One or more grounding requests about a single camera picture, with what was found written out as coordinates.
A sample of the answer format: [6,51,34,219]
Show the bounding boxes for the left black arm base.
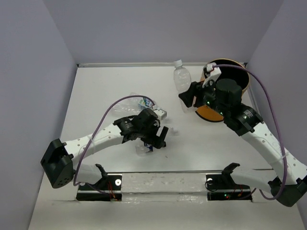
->
[76,164,122,202]

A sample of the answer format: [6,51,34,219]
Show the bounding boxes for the clear bottle blue cap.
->
[135,124,179,156]

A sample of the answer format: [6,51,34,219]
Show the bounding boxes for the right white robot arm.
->
[178,79,307,207]

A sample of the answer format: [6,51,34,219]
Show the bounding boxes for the orange cylindrical bin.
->
[195,58,250,123]

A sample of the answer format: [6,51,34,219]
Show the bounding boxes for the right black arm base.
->
[204,163,253,201]

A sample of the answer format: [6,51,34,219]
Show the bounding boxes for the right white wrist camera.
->
[202,62,221,88]

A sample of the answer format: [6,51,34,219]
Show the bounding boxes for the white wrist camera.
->
[202,62,221,88]
[154,109,167,121]

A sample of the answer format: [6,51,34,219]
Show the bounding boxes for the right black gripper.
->
[179,76,228,117]

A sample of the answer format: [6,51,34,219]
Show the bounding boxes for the labelled clear plastic bottle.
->
[110,92,153,117]

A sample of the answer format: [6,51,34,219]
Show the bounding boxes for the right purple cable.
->
[211,63,288,201]

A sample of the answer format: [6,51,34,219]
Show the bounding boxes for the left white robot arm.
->
[40,108,168,189]

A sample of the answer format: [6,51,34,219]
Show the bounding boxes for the purple cable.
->
[211,63,288,201]
[73,95,154,187]

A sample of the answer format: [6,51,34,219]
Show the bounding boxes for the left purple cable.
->
[73,95,154,187]

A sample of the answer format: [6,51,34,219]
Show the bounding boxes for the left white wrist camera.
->
[154,109,167,121]

